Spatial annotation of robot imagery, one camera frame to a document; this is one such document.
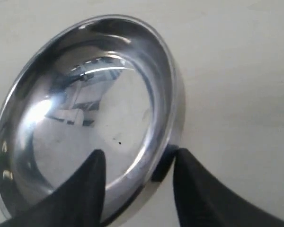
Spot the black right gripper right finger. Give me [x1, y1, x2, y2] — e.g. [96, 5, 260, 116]
[173, 148, 284, 227]

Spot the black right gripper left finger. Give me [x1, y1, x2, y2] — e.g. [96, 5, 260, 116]
[0, 149, 106, 227]

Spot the smooth stainless steel bowl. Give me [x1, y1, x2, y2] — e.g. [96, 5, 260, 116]
[0, 14, 185, 227]

